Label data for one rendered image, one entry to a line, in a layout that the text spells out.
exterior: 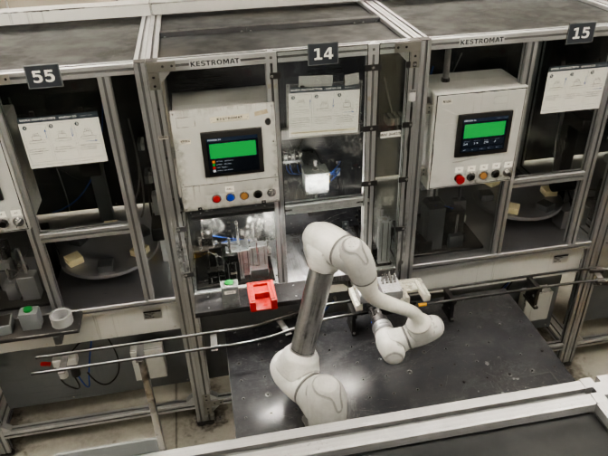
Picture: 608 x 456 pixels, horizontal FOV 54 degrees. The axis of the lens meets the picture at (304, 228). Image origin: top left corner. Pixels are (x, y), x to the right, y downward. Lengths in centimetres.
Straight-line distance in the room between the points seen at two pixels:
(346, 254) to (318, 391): 56
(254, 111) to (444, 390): 144
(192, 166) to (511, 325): 172
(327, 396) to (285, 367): 24
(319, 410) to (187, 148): 116
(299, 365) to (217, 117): 104
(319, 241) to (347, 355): 82
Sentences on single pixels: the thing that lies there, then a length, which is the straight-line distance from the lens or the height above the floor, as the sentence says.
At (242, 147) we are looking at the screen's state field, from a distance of 250.
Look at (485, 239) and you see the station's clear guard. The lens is 316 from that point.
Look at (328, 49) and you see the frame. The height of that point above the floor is 202.
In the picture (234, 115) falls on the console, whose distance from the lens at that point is 247.
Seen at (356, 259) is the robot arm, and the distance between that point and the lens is 211.
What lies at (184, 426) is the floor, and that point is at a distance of 356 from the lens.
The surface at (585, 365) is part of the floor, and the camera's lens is 410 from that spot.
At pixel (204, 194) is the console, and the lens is 261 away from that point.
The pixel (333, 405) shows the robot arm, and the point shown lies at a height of 90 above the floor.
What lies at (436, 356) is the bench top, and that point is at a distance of 291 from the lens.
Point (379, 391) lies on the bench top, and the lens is 273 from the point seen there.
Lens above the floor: 268
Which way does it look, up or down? 32 degrees down
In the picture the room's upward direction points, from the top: 2 degrees counter-clockwise
